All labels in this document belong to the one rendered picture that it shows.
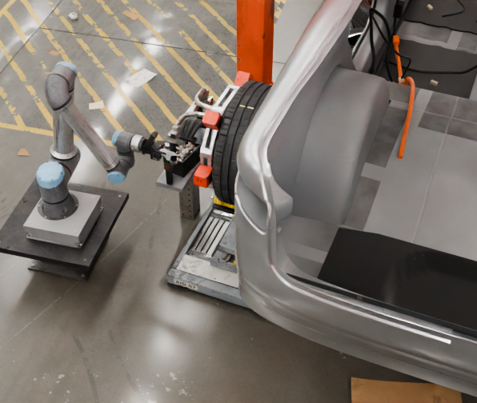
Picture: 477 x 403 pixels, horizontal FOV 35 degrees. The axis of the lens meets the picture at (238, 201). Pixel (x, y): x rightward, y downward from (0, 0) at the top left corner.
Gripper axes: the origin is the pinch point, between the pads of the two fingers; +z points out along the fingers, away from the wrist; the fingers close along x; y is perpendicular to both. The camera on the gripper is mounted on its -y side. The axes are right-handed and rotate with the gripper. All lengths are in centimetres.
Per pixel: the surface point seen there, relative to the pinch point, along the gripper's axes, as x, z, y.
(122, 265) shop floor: 21, -31, 83
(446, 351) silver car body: 95, 155, -30
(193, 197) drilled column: -30, -7, 64
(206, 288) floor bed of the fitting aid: 23, 25, 76
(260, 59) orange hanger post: -60, 24, -26
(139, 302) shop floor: 42, -9, 83
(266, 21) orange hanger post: -64, 26, -48
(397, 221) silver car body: 17, 121, -9
